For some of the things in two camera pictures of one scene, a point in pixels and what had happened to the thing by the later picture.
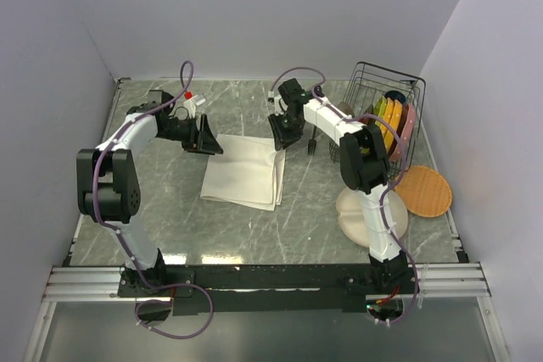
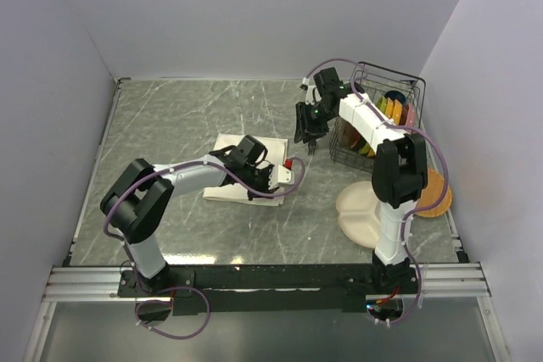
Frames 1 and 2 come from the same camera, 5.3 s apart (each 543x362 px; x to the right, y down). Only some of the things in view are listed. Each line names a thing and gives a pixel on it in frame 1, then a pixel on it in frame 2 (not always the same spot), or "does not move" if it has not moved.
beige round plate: x=351 y=217 does not move
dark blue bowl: x=396 y=95 does not move
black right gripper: x=281 y=138 to x=305 y=130
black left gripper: x=207 y=142 to x=267 y=186
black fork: x=312 y=143 does not move
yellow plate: x=386 y=115 does not move
